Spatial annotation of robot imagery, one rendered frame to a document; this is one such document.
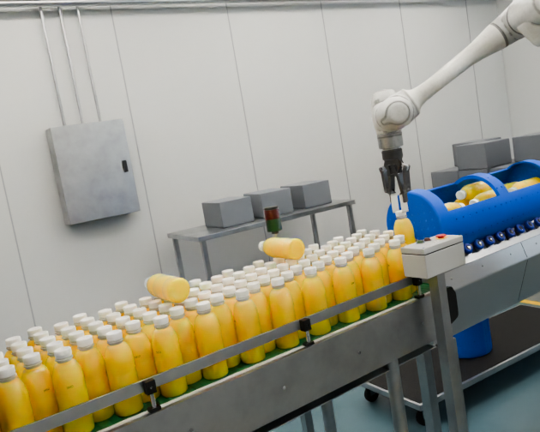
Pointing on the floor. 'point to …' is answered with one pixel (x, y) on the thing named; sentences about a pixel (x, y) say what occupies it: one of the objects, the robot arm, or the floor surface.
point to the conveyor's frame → (305, 377)
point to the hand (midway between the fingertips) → (399, 203)
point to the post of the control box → (447, 353)
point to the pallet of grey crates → (498, 155)
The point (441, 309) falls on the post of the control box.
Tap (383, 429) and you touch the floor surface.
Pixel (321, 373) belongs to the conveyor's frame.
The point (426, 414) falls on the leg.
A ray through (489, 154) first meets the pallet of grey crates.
